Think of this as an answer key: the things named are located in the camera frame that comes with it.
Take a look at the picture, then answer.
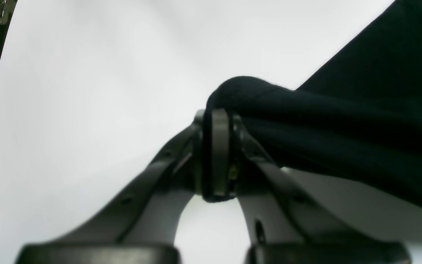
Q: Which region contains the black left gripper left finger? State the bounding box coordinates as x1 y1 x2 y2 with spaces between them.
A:
16 110 204 264

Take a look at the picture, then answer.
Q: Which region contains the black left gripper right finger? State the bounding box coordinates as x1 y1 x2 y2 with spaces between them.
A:
211 109 412 264

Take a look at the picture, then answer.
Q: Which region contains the black T-shirt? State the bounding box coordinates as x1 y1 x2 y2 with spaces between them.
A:
205 0 422 207

